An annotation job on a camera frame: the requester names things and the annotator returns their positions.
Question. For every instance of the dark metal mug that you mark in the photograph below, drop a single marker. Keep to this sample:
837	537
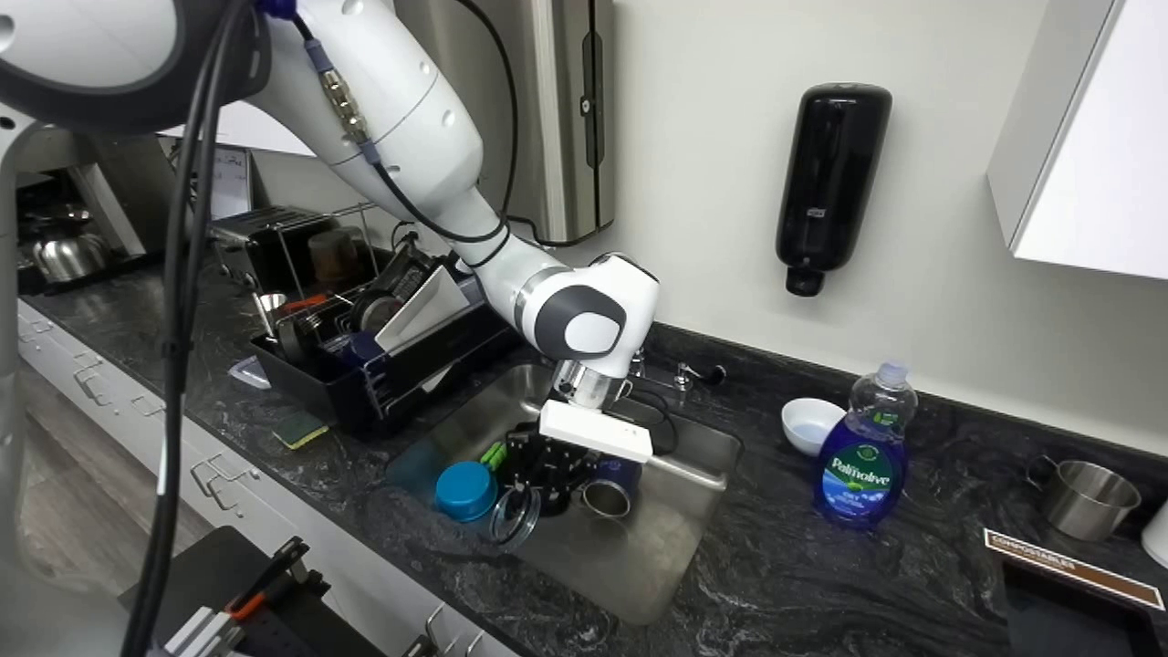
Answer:
612	496

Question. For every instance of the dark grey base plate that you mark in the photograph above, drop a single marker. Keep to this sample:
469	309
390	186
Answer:
205	577

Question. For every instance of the white ceramic bowl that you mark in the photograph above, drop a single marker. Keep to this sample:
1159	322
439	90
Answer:
806	426

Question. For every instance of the orange black bar clamp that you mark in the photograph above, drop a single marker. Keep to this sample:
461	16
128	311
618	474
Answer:
272	584

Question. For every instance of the black wall soap dispenser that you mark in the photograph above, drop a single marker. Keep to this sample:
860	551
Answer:
834	170

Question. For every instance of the steel coffee pot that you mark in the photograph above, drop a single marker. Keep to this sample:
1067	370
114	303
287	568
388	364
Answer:
66	248

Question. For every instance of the green sponge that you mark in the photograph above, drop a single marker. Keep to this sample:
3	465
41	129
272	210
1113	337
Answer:
297	428

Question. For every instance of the green plastic item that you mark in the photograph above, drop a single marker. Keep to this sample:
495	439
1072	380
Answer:
495	453

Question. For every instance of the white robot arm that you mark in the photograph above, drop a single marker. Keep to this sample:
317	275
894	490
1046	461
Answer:
388	112

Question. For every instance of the white wall cabinet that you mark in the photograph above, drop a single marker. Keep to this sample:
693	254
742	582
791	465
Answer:
1081	148

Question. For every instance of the clear drinking glass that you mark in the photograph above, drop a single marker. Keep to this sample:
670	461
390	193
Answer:
511	515

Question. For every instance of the white container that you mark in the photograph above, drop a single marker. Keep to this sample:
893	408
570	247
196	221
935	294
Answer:
1154	535

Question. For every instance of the blue plastic cup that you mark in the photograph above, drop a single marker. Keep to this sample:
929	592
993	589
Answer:
466	495

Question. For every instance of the small steel cup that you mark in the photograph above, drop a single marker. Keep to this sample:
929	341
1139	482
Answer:
1094	496

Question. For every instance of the white cutting board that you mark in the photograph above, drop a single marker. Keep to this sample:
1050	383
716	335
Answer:
421	311

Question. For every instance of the blue dish soap bottle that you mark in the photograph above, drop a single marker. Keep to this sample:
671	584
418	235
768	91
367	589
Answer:
864	474

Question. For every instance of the black dish drying rack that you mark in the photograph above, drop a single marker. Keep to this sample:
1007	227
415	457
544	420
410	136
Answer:
367	378

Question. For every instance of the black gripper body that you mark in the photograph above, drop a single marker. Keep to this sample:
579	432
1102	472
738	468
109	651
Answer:
556	461

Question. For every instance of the steel paper towel dispenser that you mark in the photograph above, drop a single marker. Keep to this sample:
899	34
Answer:
549	123

